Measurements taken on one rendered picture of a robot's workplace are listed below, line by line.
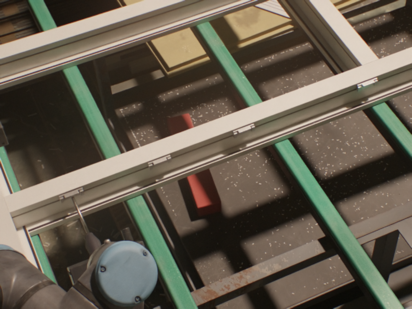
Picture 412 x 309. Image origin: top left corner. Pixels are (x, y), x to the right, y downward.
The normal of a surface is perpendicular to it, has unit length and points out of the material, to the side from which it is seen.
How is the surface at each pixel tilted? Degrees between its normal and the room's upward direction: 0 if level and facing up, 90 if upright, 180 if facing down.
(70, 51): 90
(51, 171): 0
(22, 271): 26
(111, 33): 90
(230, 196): 0
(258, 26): 0
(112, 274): 35
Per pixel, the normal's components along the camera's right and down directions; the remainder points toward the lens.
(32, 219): 0.41, 0.70
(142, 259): 0.29, -0.15
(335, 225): -0.04, -0.63
